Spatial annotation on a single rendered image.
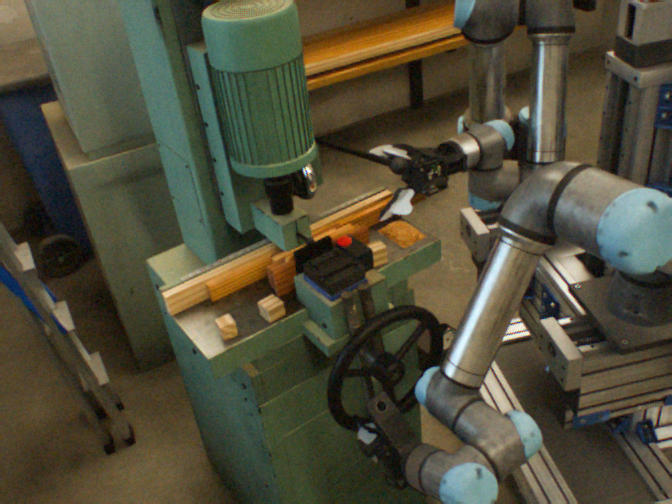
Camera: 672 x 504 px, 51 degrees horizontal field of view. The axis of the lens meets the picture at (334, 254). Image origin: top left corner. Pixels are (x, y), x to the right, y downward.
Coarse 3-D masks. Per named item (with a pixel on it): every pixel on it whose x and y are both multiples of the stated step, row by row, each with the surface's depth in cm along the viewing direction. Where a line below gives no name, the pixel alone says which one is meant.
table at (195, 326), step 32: (384, 224) 169; (416, 224) 167; (416, 256) 159; (256, 288) 153; (192, 320) 146; (256, 320) 144; (288, 320) 144; (192, 352) 146; (224, 352) 138; (256, 352) 143
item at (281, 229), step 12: (252, 204) 157; (264, 204) 156; (264, 216) 153; (276, 216) 151; (288, 216) 150; (300, 216) 150; (264, 228) 156; (276, 228) 150; (288, 228) 149; (300, 228) 151; (276, 240) 153; (288, 240) 150; (300, 240) 152
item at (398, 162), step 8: (320, 144) 155; (328, 144) 152; (336, 144) 150; (344, 152) 148; (352, 152) 145; (360, 152) 143; (376, 160) 138; (384, 160) 136; (392, 160) 133; (400, 160) 132; (392, 168) 133; (400, 168) 132
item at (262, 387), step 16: (160, 256) 186; (176, 256) 185; (192, 256) 184; (160, 272) 180; (176, 272) 179; (400, 304) 163; (304, 352) 151; (320, 352) 154; (240, 368) 149; (272, 368) 147; (288, 368) 150; (304, 368) 153; (320, 368) 156; (240, 384) 154; (256, 384) 147; (272, 384) 149; (288, 384) 152; (256, 400) 149
